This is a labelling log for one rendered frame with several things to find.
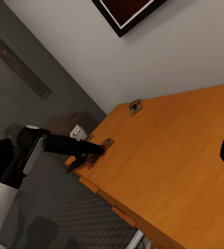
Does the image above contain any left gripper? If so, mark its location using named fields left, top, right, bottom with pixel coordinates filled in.
left=56, top=135, right=103, bottom=160

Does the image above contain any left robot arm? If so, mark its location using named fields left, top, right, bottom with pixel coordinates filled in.
left=0, top=125, right=103, bottom=230

